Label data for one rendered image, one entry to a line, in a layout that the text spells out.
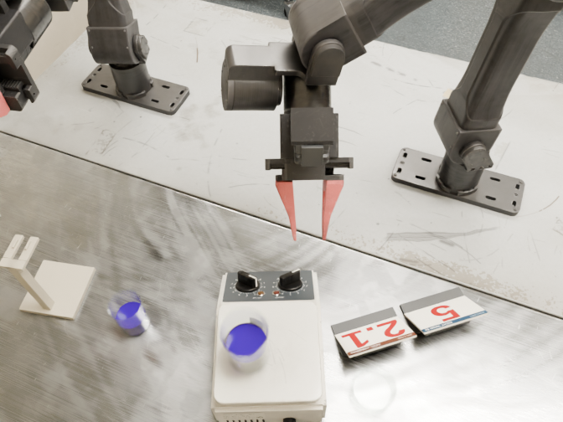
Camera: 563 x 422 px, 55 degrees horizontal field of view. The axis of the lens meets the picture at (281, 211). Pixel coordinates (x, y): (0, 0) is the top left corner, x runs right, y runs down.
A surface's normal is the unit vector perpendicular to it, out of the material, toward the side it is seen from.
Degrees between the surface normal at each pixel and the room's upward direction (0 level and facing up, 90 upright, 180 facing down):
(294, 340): 0
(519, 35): 95
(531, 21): 100
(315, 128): 41
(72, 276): 0
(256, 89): 55
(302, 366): 0
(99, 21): 68
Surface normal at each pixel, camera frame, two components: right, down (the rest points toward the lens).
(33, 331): -0.03, -0.58
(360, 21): 0.15, 0.77
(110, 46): -0.06, 0.54
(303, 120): -0.01, 0.10
